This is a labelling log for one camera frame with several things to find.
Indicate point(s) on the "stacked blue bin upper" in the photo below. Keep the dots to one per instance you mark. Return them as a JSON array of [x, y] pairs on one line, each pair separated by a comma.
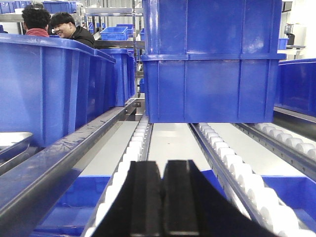
[[179, 27]]

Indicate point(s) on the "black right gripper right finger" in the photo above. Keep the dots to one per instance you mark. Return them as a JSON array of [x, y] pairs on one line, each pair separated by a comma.
[[192, 207]]

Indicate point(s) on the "white roller track left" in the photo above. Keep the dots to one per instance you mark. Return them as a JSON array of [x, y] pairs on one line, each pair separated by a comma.
[[137, 150]]

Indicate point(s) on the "stacked blue bin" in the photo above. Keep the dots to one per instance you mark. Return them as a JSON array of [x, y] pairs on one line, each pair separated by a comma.
[[179, 27], [223, 88]]

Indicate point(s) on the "small blue background bin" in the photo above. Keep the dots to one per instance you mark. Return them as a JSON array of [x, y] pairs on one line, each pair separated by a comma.
[[114, 33]]

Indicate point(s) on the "person in red hoodie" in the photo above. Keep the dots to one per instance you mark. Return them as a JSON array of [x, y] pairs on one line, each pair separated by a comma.
[[36, 21]]

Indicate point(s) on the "blue bin shelf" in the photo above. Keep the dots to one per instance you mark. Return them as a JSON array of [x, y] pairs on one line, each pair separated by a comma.
[[298, 192], [72, 211]]

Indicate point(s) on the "stacked blue bin lower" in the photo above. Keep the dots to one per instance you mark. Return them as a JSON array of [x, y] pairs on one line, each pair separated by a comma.
[[223, 88]]

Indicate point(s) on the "blue bin lower shelf right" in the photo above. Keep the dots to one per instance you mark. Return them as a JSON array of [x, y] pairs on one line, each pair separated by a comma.
[[298, 192]]

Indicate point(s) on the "white roller track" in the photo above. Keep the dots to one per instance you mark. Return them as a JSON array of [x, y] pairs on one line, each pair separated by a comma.
[[137, 150], [247, 190], [299, 154]]

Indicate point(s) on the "metal background shelving rack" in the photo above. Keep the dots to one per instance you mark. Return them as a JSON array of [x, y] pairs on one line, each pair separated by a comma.
[[105, 11]]

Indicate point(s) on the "blue bin lower shelf left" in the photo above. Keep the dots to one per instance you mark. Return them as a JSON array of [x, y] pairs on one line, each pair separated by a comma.
[[72, 211]]

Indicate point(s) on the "white roller track right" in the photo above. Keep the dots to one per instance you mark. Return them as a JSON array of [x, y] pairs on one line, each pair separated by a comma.
[[299, 154]]

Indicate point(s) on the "white roller track middle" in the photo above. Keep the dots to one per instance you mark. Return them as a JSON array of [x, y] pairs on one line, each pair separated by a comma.
[[247, 190]]

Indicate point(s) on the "silver metal tray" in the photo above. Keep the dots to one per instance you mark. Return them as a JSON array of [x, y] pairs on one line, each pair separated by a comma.
[[13, 143]]

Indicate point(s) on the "large blue bin left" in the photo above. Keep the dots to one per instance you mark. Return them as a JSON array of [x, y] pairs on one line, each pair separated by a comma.
[[51, 86]]

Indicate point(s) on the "person in black jacket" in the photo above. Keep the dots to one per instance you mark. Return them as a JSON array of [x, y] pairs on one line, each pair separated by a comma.
[[64, 26]]

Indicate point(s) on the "steel shelf divider rail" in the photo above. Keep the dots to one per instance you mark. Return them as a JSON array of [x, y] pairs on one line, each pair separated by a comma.
[[29, 190]]

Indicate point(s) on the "blue bin far right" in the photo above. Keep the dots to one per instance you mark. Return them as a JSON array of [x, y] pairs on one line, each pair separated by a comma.
[[296, 86]]

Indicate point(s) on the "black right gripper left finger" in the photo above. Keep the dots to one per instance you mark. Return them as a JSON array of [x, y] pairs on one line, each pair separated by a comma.
[[137, 210]]

